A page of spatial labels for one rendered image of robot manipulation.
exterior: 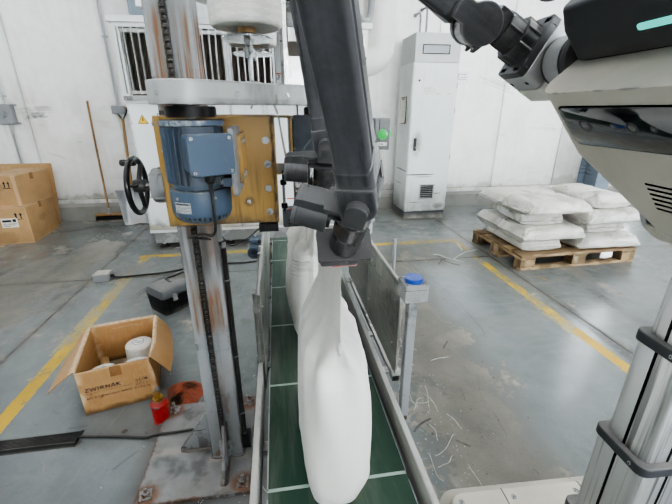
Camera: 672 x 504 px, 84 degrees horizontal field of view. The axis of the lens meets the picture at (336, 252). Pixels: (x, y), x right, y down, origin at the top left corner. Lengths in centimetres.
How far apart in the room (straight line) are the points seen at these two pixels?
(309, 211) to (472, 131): 532
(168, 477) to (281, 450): 64
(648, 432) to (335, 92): 87
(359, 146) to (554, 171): 625
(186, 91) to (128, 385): 156
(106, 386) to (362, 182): 184
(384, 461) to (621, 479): 58
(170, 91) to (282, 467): 103
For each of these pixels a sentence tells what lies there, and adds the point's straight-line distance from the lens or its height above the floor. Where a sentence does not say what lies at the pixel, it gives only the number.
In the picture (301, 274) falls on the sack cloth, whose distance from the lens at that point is 153.
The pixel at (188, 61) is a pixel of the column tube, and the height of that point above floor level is 148.
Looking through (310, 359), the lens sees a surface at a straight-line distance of 91.
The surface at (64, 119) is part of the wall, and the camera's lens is 573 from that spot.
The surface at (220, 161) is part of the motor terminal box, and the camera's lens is 90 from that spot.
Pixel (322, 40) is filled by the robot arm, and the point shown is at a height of 142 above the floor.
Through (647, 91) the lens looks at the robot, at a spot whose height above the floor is 138.
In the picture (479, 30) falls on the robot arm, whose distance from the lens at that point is 87.
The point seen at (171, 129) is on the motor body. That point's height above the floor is 131.
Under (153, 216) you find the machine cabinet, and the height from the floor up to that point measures 35.
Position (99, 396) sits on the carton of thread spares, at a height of 9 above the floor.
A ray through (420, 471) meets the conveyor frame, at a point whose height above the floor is 42.
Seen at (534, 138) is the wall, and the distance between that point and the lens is 637.
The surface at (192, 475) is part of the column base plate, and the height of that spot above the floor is 2.
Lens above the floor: 135
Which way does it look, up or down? 21 degrees down
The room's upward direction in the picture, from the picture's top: straight up
